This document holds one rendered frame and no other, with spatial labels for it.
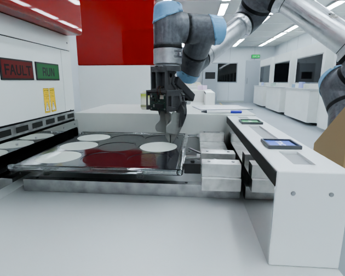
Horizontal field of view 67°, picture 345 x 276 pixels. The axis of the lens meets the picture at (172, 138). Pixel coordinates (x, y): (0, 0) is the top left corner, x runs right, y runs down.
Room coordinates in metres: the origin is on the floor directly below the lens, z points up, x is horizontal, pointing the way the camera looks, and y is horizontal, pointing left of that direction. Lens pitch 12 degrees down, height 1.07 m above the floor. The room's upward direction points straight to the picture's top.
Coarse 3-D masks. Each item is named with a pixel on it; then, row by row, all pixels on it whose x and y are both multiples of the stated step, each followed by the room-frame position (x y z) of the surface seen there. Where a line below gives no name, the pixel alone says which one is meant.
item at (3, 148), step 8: (72, 120) 0.87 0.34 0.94; (48, 128) 0.73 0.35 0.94; (56, 128) 0.76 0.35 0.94; (64, 128) 0.81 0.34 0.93; (72, 128) 0.86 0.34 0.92; (24, 136) 0.62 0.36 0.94; (32, 136) 0.65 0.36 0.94; (40, 136) 0.68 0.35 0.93; (48, 136) 0.72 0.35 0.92; (0, 144) 0.54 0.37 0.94; (8, 144) 0.56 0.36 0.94; (16, 144) 0.58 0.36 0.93; (24, 144) 0.61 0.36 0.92; (0, 152) 0.53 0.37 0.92; (8, 152) 0.56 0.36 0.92; (0, 176) 0.53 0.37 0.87; (8, 176) 0.55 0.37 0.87; (16, 176) 0.57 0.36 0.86; (0, 184) 0.52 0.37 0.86; (8, 184) 0.54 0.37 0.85
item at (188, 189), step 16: (32, 176) 0.59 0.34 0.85; (80, 192) 0.56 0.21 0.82; (96, 192) 0.56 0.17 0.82; (112, 192) 0.55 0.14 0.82; (128, 192) 0.55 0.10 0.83; (144, 192) 0.55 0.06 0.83; (160, 192) 0.54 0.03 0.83; (176, 192) 0.54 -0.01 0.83; (192, 192) 0.54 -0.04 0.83; (208, 192) 0.53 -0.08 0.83; (224, 192) 0.53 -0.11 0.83
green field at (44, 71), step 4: (40, 64) 0.73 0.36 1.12; (44, 64) 0.75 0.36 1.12; (40, 68) 0.73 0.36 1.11; (44, 68) 0.75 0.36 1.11; (48, 68) 0.77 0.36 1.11; (52, 68) 0.79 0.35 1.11; (56, 68) 0.81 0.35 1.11; (40, 72) 0.72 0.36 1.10; (44, 72) 0.75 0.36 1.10; (48, 72) 0.77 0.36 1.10; (52, 72) 0.79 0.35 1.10; (56, 72) 0.81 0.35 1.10; (40, 76) 0.72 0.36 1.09; (44, 76) 0.74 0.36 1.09; (48, 76) 0.76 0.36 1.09; (52, 76) 0.78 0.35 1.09; (56, 76) 0.81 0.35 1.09
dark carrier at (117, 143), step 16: (112, 144) 0.71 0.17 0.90; (128, 144) 0.71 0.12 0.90; (176, 144) 0.71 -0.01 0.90; (32, 160) 0.55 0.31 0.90; (80, 160) 0.56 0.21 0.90; (96, 160) 0.56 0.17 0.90; (112, 160) 0.56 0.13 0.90; (128, 160) 0.56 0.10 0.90; (144, 160) 0.56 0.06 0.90; (160, 160) 0.56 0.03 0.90; (176, 160) 0.55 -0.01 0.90
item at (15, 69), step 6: (6, 60) 0.60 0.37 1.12; (12, 60) 0.62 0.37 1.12; (6, 66) 0.60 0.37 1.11; (12, 66) 0.62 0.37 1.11; (18, 66) 0.64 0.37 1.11; (24, 66) 0.66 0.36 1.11; (30, 66) 0.68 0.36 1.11; (6, 72) 0.60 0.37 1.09; (12, 72) 0.61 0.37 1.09; (18, 72) 0.64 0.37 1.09; (24, 72) 0.66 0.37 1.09; (30, 72) 0.68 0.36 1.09
